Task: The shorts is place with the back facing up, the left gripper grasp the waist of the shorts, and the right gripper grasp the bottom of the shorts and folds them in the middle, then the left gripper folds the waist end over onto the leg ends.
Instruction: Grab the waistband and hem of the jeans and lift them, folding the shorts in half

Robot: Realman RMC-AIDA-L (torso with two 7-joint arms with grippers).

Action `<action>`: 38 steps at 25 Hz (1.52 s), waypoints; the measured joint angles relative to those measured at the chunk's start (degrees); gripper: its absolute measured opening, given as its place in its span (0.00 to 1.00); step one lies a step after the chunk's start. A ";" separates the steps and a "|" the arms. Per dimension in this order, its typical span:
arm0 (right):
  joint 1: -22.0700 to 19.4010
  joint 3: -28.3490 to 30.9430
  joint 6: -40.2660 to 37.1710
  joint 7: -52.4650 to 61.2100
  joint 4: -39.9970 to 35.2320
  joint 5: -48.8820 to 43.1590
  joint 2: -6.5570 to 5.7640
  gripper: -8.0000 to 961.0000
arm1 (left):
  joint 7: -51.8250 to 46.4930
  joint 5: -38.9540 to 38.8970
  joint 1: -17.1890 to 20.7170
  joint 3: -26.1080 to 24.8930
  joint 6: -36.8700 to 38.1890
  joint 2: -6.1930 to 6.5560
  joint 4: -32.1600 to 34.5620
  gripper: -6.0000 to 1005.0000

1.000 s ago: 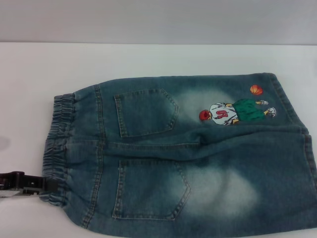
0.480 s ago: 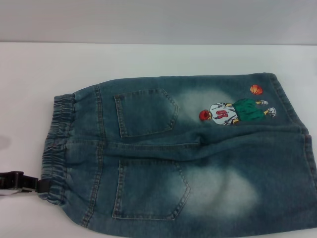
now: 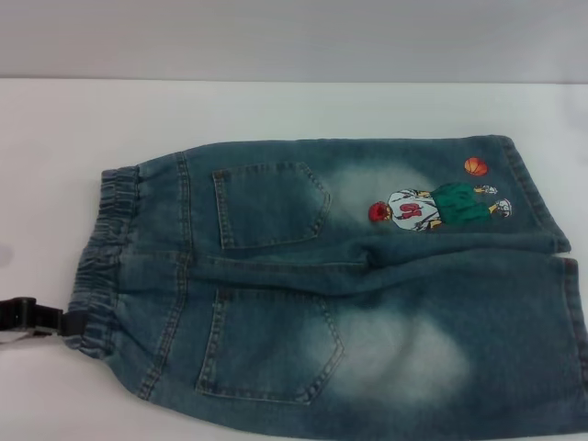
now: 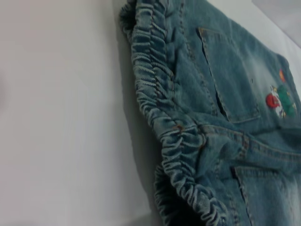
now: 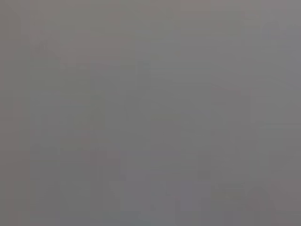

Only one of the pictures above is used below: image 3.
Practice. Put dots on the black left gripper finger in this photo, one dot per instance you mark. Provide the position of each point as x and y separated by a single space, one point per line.
27 312

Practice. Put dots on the blue denim shorts with embroidery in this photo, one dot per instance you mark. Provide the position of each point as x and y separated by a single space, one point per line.
285 317

